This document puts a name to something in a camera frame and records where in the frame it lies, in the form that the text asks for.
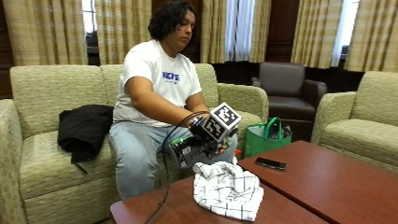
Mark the black jacket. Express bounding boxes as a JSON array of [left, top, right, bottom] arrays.
[[56, 104, 115, 165]]

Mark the white cube with black markers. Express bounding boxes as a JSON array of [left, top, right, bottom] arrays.
[[201, 102, 243, 143]]

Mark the green tote bag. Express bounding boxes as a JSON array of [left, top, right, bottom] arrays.
[[242, 117, 294, 159]]

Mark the white checked cloth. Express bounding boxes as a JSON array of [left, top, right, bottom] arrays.
[[191, 157, 266, 222]]

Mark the beige fabric sofa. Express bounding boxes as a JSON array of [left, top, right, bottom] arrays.
[[0, 63, 270, 224]]

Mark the black phone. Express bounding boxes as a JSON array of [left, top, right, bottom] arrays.
[[254, 156, 288, 173]]

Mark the black cable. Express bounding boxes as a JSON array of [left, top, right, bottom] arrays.
[[142, 110, 211, 224]]

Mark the row of beige checked curtains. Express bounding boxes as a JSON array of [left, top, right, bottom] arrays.
[[1, 0, 398, 74]]

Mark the beige fabric armchair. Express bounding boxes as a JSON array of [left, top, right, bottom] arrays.
[[310, 70, 398, 174]]

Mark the the person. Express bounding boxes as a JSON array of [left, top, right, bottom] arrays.
[[107, 0, 239, 200]]

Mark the white sheer curtain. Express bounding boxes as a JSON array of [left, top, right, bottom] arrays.
[[225, 0, 255, 63]]

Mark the brown leather armchair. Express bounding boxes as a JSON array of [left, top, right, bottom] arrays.
[[250, 61, 328, 143]]

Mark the black packet with green top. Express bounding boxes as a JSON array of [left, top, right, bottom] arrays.
[[169, 135, 218, 171]]

